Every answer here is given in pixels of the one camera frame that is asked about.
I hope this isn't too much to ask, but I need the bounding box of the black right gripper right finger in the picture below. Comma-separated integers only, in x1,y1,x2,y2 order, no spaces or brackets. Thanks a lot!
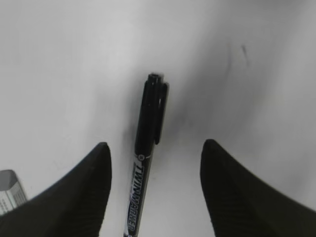
200,139,316,237

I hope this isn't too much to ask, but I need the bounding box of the black marker pen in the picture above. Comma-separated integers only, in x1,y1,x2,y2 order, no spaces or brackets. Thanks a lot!
123,73,169,237

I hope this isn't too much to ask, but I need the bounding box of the grey white eraser middle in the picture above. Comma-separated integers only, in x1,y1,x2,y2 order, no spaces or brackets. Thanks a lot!
0,169,27,216

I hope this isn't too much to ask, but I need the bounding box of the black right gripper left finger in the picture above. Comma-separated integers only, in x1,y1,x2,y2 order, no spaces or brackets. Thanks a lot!
0,142,112,237

